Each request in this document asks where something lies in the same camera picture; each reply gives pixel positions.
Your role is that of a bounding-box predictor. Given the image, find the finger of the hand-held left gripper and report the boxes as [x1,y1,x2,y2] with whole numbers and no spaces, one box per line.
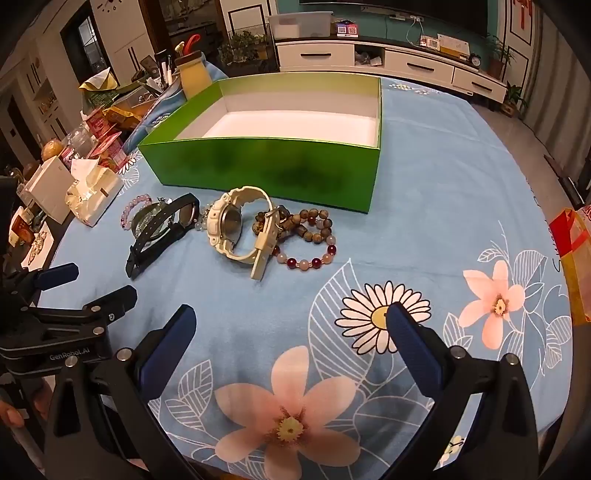
[4,262,79,305]
[28,285,139,340]

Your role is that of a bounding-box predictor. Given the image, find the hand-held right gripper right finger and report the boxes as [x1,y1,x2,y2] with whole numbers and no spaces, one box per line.
[379,302,541,480]

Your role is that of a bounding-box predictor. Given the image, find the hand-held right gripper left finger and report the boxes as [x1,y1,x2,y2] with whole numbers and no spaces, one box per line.
[44,304,204,480]

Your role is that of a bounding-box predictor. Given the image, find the black strap wrist watch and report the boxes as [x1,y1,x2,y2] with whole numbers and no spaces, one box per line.
[126,193,200,280]

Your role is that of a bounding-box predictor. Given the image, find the silver metal bangle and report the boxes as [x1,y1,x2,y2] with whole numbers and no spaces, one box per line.
[130,202,163,238]

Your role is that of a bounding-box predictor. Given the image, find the white wrist watch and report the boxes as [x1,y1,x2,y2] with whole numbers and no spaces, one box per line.
[205,186,283,281]

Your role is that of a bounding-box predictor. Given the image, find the red and white bead bracelet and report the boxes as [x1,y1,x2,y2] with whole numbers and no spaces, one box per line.
[272,234,338,272]

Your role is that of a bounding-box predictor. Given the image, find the brown bead bracelet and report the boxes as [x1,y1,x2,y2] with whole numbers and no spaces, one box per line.
[252,208,334,241]

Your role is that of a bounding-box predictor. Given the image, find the green cardboard box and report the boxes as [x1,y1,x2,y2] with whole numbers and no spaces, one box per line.
[137,75,384,214]

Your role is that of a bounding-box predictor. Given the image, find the person's left hand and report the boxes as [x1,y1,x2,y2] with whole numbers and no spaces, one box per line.
[0,399,27,429]

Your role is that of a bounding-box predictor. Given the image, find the white cardboard box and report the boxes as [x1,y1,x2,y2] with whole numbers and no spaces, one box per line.
[23,155,75,224]

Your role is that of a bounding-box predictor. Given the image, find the white tissue box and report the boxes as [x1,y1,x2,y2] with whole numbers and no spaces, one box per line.
[65,159,124,227]

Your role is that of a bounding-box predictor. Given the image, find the blue floral tablecloth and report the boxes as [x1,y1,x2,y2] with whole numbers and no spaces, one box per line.
[37,62,578,480]

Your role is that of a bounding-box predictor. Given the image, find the clear glass jar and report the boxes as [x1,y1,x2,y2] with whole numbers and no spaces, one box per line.
[67,122,95,155]

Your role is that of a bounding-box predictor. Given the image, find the yellow snack packet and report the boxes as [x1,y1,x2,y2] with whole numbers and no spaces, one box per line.
[104,105,144,125]

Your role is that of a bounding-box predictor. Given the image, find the red and yellow paper bag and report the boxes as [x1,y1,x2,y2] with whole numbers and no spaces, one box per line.
[549,203,591,324]

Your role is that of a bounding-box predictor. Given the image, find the green snack bag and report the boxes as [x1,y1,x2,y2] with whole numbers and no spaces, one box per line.
[78,67,122,109]

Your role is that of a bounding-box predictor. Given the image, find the blue and white package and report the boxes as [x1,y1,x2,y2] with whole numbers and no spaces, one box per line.
[122,83,188,153]

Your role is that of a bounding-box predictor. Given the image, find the yellow bottle with brown lid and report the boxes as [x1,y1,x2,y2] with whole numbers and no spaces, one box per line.
[174,50,214,100]

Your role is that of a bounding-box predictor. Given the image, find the potted plant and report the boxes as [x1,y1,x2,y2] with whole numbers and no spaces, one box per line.
[485,34,515,79]
[501,82,527,118]

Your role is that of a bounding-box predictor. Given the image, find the glass terrarium with plants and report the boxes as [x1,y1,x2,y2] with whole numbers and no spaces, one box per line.
[217,30,278,72]

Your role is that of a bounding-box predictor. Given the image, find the white TV cabinet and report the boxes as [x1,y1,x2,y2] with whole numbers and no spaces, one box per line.
[272,36,508,104]

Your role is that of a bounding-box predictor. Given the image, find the clear plastic storage bin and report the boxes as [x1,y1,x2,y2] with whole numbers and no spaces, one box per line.
[268,11,334,40]

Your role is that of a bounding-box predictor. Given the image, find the black television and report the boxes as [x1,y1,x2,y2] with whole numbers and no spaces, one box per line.
[299,0,489,38]

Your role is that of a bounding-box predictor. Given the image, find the pink bead bracelet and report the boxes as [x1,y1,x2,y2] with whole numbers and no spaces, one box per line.
[121,194,153,228]

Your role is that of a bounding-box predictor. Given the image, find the red handled scissors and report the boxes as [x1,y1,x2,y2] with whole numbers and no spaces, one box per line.
[174,33,201,56]

